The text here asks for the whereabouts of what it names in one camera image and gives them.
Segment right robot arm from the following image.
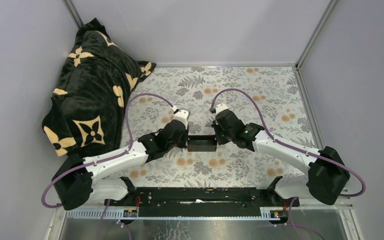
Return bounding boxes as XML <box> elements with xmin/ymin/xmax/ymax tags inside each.
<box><xmin>210</xmin><ymin>104</ymin><xmax>351</xmax><ymax>206</ymax></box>

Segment purple cable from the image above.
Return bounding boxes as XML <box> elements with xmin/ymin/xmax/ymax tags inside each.
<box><xmin>209</xmin><ymin>87</ymin><xmax>367</xmax><ymax>240</ymax></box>
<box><xmin>41</xmin><ymin>92</ymin><xmax>183</xmax><ymax>210</ymax></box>

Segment black paper box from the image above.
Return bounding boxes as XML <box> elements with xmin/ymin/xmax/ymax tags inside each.
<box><xmin>187</xmin><ymin>135</ymin><xmax>218</xmax><ymax>152</ymax></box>

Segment floral tablecloth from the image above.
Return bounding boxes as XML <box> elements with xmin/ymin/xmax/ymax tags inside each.
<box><xmin>110</xmin><ymin>66</ymin><xmax>315</xmax><ymax>188</ymax></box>

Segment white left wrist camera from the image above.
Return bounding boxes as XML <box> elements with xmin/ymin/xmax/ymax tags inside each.
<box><xmin>173</xmin><ymin>109</ymin><xmax>190</xmax><ymax>128</ymax></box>

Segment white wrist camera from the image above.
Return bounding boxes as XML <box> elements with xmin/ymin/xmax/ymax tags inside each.
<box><xmin>173</xmin><ymin>109</ymin><xmax>190</xmax><ymax>128</ymax></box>
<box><xmin>214</xmin><ymin>103</ymin><xmax>229</xmax><ymax>116</ymax></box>

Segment black floral blanket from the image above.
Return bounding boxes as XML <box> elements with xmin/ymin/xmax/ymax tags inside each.
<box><xmin>42</xmin><ymin>18</ymin><xmax>156</xmax><ymax>157</ymax></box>

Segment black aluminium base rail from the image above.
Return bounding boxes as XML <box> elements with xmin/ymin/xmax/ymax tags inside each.
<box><xmin>58</xmin><ymin>186</ymin><xmax>353</xmax><ymax>220</ymax></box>

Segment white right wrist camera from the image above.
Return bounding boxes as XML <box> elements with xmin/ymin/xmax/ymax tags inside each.
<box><xmin>214</xmin><ymin>103</ymin><xmax>229</xmax><ymax>116</ymax></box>

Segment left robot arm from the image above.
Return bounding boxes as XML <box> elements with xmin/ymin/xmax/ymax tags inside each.
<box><xmin>51</xmin><ymin>119</ymin><xmax>189</xmax><ymax>211</ymax></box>

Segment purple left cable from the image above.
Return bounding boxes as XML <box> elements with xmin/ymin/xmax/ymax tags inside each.
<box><xmin>41</xmin><ymin>92</ymin><xmax>183</xmax><ymax>210</ymax></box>

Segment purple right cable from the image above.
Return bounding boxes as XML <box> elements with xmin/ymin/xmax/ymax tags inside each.
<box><xmin>209</xmin><ymin>87</ymin><xmax>367</xmax><ymax>240</ymax></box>

